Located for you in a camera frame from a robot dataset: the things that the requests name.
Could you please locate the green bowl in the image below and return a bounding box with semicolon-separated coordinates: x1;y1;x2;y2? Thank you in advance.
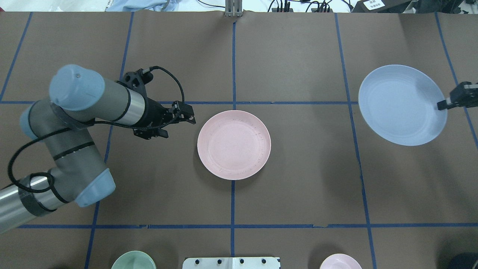
111;251;157;269

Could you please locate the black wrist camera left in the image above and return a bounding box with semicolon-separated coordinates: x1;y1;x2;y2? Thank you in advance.
117;68;153;96

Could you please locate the blue plate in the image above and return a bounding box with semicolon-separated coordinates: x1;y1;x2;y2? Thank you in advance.
358;65;448;146

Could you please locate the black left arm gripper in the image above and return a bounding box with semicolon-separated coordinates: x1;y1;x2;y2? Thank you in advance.
133;98;196;140

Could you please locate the aluminium frame post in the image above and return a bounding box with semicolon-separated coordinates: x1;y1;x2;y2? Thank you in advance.
225;0;243;17

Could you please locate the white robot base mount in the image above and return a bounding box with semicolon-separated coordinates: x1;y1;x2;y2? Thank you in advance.
182;257;281;269

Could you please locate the light blue cloth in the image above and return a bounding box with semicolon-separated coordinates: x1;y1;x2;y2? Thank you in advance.
105;0;178;12

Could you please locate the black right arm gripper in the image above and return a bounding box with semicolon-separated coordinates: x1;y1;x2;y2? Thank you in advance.
437;81;478;111

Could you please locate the pink plate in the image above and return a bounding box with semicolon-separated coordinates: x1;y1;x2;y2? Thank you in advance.
197;109;271;181

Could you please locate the dark blue pot with lid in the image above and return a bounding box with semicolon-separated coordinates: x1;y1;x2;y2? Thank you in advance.
447;252;478;269

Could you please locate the pink bowl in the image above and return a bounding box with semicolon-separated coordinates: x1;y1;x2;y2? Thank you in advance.
319;253;362;269

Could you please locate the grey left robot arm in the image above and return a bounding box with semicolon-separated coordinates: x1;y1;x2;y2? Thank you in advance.
0;64;196;233

